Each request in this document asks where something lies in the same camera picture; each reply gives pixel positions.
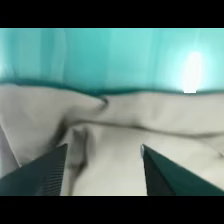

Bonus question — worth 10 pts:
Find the beige garment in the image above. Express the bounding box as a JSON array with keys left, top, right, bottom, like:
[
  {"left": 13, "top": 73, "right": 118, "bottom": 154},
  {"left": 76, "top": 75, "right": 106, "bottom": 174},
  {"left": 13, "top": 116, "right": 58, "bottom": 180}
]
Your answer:
[{"left": 0, "top": 83, "right": 224, "bottom": 197}]

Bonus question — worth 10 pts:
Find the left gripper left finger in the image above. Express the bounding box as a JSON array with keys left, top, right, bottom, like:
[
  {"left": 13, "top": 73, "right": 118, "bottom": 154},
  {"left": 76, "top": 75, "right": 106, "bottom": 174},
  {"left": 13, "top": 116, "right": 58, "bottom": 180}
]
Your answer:
[{"left": 0, "top": 143, "right": 69, "bottom": 197}]

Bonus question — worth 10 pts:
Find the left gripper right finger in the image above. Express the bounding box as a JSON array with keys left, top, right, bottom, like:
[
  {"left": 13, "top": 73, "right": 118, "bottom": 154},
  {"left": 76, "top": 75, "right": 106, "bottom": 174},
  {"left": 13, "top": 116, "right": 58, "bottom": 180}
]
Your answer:
[{"left": 140, "top": 144, "right": 224, "bottom": 197}]

